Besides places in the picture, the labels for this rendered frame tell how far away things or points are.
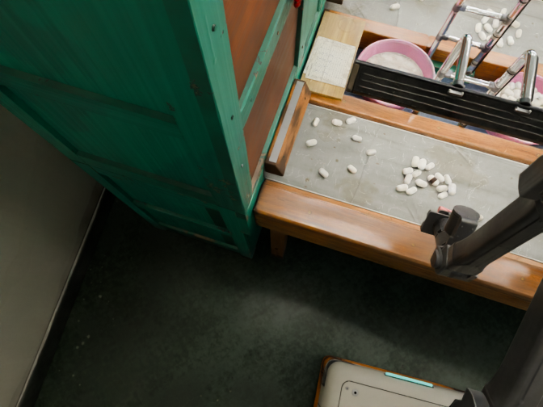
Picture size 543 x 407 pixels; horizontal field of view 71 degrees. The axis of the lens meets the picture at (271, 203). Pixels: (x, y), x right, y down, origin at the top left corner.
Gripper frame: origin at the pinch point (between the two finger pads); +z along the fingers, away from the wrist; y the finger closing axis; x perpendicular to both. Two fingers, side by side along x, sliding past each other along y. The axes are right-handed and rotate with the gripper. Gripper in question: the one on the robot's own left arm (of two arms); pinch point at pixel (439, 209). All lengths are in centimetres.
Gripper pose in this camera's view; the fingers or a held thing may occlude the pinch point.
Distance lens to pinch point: 114.0
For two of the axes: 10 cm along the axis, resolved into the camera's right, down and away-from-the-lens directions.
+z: 2.4, -4.9, 8.4
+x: -1.9, 8.2, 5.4
